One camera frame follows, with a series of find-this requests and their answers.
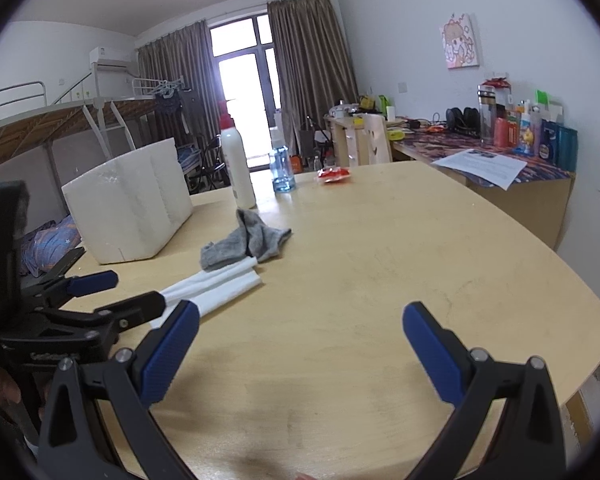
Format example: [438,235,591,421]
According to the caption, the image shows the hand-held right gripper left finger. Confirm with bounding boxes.
[37,299,202,480]

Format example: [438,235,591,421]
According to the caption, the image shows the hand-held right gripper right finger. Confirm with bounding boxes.
[402,301,567,480]

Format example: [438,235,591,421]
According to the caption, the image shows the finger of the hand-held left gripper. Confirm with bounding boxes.
[22,270,120,312]
[42,290,167,333]

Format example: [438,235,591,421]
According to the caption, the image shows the white cloth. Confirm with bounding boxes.
[152,256,265,331]

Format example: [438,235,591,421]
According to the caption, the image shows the white foam box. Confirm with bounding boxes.
[61,137,195,266]

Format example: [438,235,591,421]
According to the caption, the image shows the blue star print quilt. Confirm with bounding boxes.
[20,215,87,277]

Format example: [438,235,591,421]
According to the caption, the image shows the grey metal bunk bed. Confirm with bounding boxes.
[0,80,131,281]
[125,76,201,161]

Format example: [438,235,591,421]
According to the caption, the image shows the grey sock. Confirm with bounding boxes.
[200,208,293,271]

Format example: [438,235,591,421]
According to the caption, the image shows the grey metal bed ladder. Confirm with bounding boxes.
[82,101,136,158]

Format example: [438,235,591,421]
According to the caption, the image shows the wooden desk with printed mat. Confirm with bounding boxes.
[392,125,577,251]

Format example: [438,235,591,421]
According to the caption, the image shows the black folding chair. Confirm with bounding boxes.
[192,134,228,193]

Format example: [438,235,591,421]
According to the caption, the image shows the white red pump bottle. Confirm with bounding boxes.
[219,101,257,209]

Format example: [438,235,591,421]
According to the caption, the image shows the white printed paper sheet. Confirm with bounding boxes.
[431,147,528,191]

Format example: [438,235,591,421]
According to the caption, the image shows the dark hanging clothes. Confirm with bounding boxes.
[155,85,193,136]

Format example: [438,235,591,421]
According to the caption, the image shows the red snack packet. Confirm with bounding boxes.
[316,166,352,184]

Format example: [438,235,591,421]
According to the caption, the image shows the small clear blue spray bottle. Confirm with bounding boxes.
[269,127,297,192]

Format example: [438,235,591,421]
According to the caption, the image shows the printed desk mat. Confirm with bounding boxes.
[395,127,576,181]

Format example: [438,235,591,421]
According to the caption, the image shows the wooden chair with smiley cutout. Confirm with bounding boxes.
[345,113,394,167]

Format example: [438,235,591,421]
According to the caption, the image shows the wooden desk with drawers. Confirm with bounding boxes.
[324,115,366,167]

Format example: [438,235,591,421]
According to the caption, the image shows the white air conditioner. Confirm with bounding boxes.
[89,46,130,72]

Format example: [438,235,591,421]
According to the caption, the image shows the black headphones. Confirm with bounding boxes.
[445,107,481,136]

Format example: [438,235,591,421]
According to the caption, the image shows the black trolley bag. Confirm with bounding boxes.
[299,116,332,162]

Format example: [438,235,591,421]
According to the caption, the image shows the tall clear water bottle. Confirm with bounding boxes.
[477,85,498,146]

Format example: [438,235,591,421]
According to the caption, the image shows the cluster of toiletry bottles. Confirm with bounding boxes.
[495,77,579,171]

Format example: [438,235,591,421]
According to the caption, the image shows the brown curtain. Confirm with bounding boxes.
[137,20,223,161]
[267,0,360,153]

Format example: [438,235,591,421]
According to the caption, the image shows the glass balcony door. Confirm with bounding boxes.
[207,14,281,161]

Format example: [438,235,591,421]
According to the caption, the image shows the cartoon wall poster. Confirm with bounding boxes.
[439,12,481,70]

